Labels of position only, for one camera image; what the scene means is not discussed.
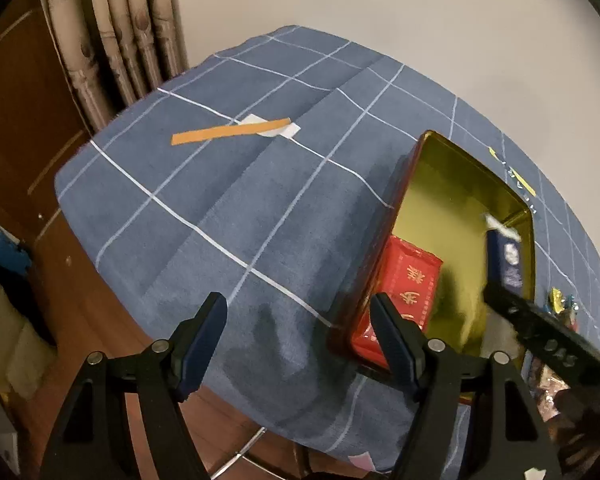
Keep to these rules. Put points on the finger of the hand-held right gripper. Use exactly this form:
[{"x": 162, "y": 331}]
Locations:
[{"x": 545, "y": 332}]

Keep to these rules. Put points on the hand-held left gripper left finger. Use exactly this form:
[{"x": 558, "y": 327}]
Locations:
[{"x": 205, "y": 340}]

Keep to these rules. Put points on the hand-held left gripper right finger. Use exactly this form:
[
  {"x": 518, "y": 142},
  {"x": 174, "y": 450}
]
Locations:
[{"x": 395, "y": 340}]

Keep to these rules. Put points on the dark blue snack packet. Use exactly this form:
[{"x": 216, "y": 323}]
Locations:
[{"x": 507, "y": 260}]

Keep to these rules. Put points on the red and gold tin box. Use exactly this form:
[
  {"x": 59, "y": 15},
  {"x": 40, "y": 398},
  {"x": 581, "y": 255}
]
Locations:
[{"x": 450, "y": 200}]

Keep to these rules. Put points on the yellow candy packet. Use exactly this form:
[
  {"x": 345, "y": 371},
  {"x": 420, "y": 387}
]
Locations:
[{"x": 555, "y": 299}]

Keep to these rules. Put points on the light blue candy packet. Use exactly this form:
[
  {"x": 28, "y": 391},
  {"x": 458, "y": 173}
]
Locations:
[{"x": 572, "y": 305}]

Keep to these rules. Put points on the red snack packet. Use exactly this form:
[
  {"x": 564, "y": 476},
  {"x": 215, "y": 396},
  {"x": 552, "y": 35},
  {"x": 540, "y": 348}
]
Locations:
[{"x": 410, "y": 275}]

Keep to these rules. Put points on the chrome table leg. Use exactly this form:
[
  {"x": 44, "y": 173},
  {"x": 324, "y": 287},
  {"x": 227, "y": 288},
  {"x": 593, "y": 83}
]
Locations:
[{"x": 240, "y": 452}]

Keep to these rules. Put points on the yellow tape strip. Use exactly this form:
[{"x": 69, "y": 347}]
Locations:
[{"x": 522, "y": 182}]

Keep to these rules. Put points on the blue checked tablecloth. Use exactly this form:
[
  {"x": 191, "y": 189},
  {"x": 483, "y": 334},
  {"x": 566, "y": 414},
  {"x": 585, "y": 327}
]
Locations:
[{"x": 280, "y": 185}]

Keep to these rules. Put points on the pale yellow cloth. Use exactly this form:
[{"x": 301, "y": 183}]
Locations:
[{"x": 10, "y": 340}]

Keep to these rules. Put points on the orange tape strip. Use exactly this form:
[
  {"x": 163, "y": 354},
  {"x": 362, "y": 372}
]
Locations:
[{"x": 220, "y": 132}]

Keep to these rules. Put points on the blue foam piece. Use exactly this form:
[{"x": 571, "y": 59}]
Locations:
[{"x": 5, "y": 245}]

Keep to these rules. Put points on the white paper label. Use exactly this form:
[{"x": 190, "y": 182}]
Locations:
[{"x": 282, "y": 131}]

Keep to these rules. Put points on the brown wooden door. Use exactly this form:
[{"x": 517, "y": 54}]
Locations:
[{"x": 10, "y": 110}]

